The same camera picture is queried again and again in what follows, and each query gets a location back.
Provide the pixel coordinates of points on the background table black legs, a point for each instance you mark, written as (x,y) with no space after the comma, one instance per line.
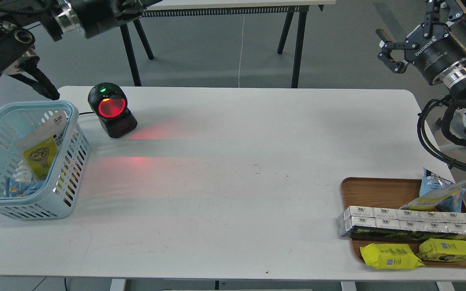
(188,8)

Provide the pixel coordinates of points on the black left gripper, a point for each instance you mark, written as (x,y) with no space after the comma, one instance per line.
(93,17)

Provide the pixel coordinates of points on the black barcode scanner red window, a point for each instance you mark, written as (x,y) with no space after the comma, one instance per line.
(109,103)

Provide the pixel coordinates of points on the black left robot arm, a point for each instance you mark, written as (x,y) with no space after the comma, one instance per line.
(17,43)

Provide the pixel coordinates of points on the yellow white nut snack pouch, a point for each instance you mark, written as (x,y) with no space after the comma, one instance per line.
(40,147)

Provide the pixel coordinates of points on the light blue plastic basket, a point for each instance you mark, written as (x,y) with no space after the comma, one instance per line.
(56,199)

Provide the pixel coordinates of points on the yellow wipes pack right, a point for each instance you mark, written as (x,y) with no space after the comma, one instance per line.
(444,250)

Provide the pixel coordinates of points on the white snack bag in basket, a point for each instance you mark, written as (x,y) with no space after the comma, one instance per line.
(23,173)

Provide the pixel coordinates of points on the yellow wipes pack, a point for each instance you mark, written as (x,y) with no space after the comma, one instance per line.
(444,250)
(390,257)

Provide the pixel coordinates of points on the yellow wipes pack left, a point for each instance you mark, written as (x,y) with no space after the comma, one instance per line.
(390,257)

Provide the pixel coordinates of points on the brown wooden tray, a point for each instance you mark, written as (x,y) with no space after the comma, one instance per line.
(385,193)

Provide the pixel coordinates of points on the silver wrapped box multipack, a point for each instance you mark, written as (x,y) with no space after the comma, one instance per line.
(400,225)

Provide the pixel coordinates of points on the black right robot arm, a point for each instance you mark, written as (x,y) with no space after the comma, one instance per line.
(453,123)

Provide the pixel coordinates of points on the blue snack bag in basket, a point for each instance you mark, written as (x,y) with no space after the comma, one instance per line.
(17,189)

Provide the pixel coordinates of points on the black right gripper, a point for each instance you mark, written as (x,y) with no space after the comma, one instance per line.
(439,52)

